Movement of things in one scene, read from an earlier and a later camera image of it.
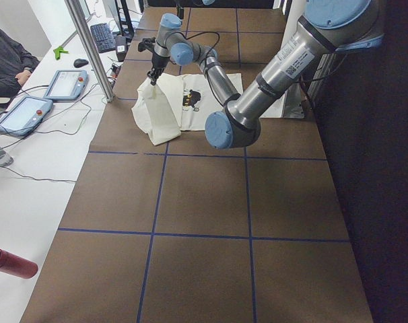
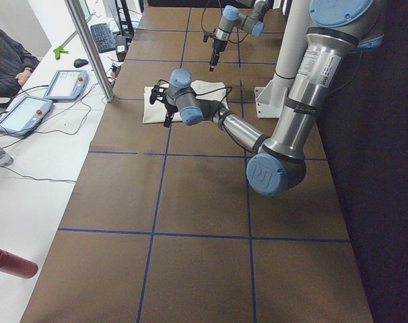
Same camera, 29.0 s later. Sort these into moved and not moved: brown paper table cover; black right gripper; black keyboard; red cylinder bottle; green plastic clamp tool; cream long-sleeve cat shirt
Moved: black right gripper; cream long-sleeve cat shirt
Not moved: green plastic clamp tool; red cylinder bottle; brown paper table cover; black keyboard
